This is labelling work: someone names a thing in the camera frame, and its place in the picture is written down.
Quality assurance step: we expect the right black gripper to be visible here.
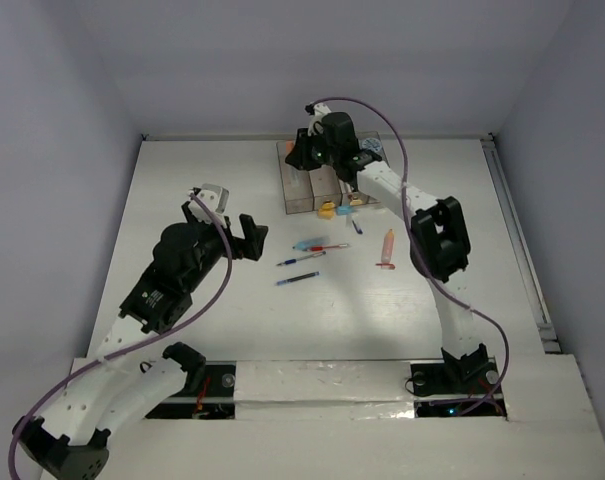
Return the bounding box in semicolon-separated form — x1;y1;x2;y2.
285;126;339;171

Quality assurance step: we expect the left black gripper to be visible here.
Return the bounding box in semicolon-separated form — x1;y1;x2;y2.
183;201;267;292

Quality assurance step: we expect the blue tape roll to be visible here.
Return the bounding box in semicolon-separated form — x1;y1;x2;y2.
360;137;383;155

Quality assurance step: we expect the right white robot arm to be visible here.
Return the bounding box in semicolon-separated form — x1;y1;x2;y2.
286;104;490;396

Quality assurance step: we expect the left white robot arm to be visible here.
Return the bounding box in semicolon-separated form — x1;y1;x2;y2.
7;189;268;479

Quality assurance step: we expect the blue gel pen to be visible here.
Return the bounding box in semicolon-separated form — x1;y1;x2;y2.
276;251;327;267

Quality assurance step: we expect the blue highlighter pen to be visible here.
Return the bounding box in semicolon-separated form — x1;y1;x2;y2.
293;236;329;251

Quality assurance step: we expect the yellow eraser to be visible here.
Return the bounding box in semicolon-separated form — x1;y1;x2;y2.
317;202;336;220

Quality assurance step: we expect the red gel pen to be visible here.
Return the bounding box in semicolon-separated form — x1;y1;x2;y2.
307;243;350;252

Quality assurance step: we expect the light blue eraser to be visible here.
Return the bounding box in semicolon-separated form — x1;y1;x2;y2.
335;205;353;216

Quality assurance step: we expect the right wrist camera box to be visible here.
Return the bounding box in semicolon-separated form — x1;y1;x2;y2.
305;102;332;136

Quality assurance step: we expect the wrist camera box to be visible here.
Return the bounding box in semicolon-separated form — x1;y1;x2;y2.
187;183;229;220
305;102;332;136

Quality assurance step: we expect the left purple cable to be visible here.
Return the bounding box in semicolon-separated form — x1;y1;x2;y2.
9;194;233;479

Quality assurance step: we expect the purple cable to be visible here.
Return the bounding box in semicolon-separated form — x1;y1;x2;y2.
9;194;233;479
306;96;510;416

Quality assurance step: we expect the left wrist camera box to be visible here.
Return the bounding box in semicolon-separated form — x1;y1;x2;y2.
187;183;229;220

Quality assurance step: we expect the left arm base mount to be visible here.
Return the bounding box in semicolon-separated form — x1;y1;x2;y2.
146;362;236;420

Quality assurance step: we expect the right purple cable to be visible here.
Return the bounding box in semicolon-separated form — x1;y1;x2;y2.
306;96;510;416

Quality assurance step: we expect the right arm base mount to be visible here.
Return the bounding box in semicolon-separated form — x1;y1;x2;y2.
404;361;499;418

